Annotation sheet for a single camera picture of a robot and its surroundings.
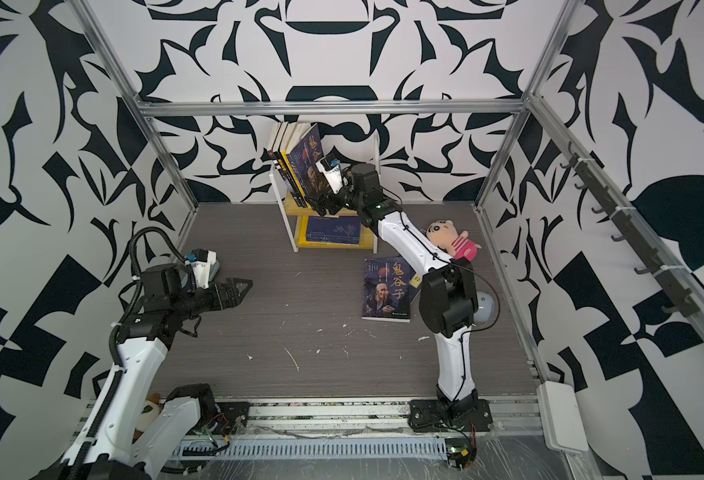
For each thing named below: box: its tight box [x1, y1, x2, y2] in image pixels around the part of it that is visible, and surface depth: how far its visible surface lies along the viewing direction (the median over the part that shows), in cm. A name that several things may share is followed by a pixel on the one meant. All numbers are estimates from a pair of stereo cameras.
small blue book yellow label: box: [306, 215, 361, 245], surface depth 104 cm
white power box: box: [536, 380, 589, 455], surface depth 72 cm
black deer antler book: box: [272, 122, 303, 208], surface depth 82 cm
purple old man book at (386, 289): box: [362, 257, 411, 323], surface depth 96 cm
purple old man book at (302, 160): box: [287, 123, 331, 209], surface depth 85 cm
